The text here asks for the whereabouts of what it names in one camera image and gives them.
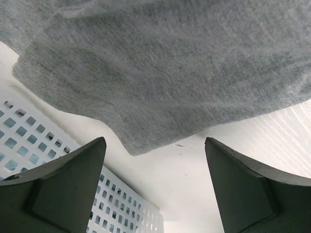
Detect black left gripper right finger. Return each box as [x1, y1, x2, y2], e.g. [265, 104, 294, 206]
[205, 137, 311, 233]

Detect grey t-shirt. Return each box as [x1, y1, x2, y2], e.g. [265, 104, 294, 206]
[0, 0, 311, 156]

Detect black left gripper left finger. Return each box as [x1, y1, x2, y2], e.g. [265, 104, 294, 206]
[0, 137, 106, 233]

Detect white plastic laundry basket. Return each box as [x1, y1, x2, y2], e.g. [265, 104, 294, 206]
[0, 82, 165, 233]

